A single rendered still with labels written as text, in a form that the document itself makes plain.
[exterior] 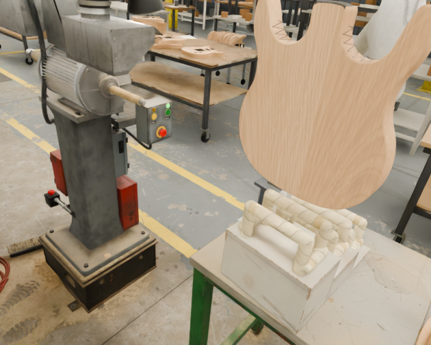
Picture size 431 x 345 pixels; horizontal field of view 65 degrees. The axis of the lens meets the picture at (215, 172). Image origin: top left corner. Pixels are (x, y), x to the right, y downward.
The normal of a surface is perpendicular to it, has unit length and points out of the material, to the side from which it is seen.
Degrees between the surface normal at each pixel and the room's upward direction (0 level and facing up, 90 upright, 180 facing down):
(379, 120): 91
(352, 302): 0
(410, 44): 91
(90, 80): 87
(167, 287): 0
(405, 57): 91
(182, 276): 0
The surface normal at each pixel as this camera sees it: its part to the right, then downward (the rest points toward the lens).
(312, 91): -0.71, 0.33
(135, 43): 0.75, 0.39
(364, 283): 0.07, -0.85
